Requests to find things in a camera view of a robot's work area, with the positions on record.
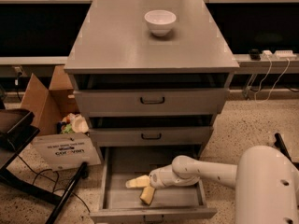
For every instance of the black charger on ledge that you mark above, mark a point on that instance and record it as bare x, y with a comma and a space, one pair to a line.
255, 55

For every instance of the white bowl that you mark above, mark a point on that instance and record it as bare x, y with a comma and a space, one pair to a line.
160, 22

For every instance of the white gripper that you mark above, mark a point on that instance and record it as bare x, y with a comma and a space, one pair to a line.
158, 180

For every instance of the grey top drawer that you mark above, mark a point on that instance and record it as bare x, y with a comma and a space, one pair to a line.
137, 103

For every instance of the grey drawer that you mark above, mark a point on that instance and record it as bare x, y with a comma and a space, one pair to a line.
137, 103
130, 137
119, 204

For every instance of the brown cardboard box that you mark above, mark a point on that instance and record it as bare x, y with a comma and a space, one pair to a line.
60, 151

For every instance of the toys in box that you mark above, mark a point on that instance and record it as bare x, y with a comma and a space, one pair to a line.
72, 123

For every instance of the grey drawer cabinet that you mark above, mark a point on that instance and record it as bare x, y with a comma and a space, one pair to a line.
115, 50

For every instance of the grey bottom drawer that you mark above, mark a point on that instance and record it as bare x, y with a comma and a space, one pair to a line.
119, 204

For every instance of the grey middle drawer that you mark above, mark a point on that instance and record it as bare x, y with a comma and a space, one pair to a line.
130, 137

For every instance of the black bar at right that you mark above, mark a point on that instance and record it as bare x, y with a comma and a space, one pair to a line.
279, 143

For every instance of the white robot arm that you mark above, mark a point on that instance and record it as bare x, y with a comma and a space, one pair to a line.
265, 181

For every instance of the black stand frame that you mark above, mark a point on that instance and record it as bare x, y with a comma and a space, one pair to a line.
31, 193

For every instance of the white power adapter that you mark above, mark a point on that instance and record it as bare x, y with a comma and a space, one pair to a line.
280, 54

